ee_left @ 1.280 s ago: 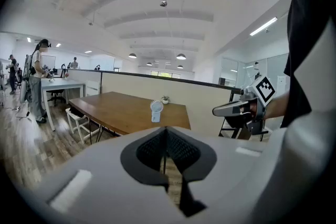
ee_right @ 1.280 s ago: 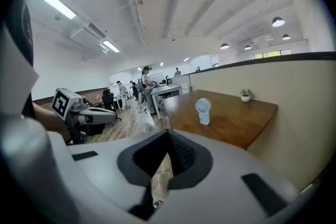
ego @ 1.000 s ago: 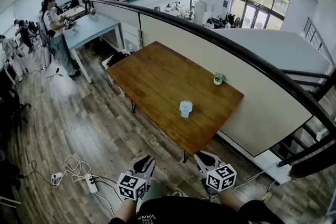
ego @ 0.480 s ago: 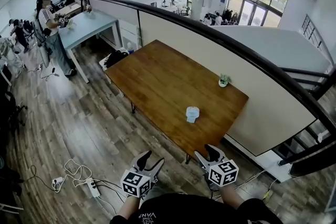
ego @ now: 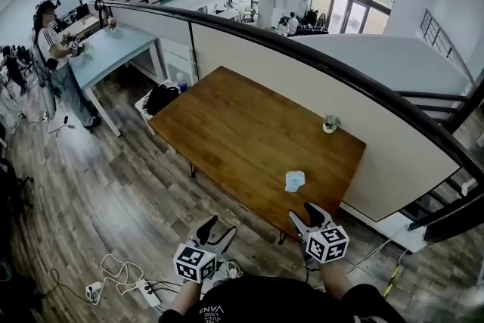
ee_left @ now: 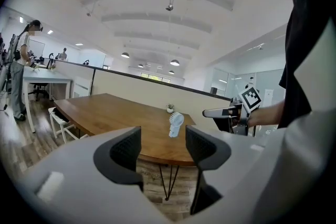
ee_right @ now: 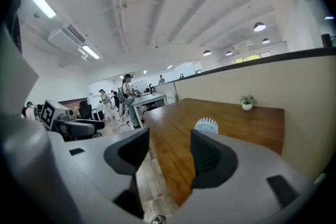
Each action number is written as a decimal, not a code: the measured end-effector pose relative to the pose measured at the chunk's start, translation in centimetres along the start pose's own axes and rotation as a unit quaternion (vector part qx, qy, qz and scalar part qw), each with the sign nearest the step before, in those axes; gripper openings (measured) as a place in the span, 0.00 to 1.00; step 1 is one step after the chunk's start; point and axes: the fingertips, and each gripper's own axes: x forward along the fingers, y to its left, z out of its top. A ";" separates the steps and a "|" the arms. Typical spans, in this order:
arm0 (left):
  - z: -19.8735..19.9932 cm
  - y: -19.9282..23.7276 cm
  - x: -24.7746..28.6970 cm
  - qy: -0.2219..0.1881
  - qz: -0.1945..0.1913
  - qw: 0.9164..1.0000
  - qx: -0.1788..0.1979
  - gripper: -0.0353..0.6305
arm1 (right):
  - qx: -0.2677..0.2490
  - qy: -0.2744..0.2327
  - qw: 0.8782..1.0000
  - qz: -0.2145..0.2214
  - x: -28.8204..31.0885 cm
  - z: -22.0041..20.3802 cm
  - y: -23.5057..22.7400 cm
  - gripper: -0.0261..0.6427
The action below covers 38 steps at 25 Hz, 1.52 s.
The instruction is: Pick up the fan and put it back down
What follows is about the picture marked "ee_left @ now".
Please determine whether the black office chair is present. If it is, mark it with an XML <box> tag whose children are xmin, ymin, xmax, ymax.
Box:
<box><xmin>28</xmin><ymin>82</ymin><xmax>50</xmax><ymax>102</ymax></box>

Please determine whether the light grey slotted plastic part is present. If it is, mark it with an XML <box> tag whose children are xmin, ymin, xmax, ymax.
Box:
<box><xmin>168</xmin><ymin>112</ymin><xmax>185</xmax><ymax>138</ymax></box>

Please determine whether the white whiteboard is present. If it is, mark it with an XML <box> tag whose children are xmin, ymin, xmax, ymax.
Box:
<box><xmin>28</xmin><ymin>39</ymin><xmax>46</xmax><ymax>58</ymax></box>

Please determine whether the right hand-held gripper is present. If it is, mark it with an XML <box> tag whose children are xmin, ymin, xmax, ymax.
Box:
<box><xmin>202</xmin><ymin>86</ymin><xmax>263</xmax><ymax>137</ymax></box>

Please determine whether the beige partition with black rail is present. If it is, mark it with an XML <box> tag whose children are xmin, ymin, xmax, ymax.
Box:
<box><xmin>54</xmin><ymin>59</ymin><xmax>233</xmax><ymax>132</ymax></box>

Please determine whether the person's black shirt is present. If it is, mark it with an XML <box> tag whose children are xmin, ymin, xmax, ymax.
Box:
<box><xmin>278</xmin><ymin>0</ymin><xmax>336</xmax><ymax>129</ymax></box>

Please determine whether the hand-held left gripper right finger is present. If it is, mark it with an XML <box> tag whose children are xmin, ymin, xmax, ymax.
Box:
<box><xmin>185</xmin><ymin>124</ymin><xmax>232</xmax><ymax>216</ymax></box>

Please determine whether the person's right forearm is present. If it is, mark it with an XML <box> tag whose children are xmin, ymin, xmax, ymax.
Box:
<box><xmin>248</xmin><ymin>101</ymin><xmax>287</xmax><ymax>128</ymax></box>

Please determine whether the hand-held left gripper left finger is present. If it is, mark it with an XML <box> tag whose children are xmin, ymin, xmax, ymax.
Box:
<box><xmin>93</xmin><ymin>126</ymin><xmax>144</xmax><ymax>191</ymax></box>

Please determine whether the brown wooden table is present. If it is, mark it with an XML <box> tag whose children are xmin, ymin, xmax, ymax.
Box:
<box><xmin>53</xmin><ymin>93</ymin><xmax>197</xmax><ymax>201</ymax></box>

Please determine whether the pale rectangular table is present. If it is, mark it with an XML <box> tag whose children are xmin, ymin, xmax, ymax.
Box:
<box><xmin>22</xmin><ymin>67</ymin><xmax>74</xmax><ymax>134</ymax></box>

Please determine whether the black bag in white bin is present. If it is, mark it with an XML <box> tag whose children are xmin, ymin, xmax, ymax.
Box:
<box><xmin>48</xmin><ymin>106</ymin><xmax>90</xmax><ymax>144</ymax></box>

